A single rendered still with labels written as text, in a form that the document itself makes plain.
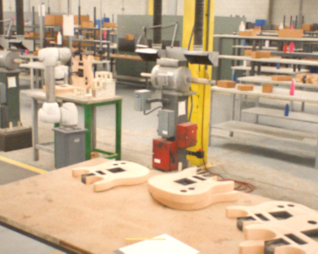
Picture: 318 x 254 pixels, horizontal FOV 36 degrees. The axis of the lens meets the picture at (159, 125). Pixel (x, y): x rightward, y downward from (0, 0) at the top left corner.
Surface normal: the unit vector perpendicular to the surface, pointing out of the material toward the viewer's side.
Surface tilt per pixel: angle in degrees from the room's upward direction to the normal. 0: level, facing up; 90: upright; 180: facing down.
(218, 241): 0
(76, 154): 90
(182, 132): 90
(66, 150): 90
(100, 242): 0
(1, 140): 90
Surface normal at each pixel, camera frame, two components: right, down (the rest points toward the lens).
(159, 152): -0.64, 0.14
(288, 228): 0.03, -0.98
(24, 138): 0.74, 0.15
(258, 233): 0.14, 0.21
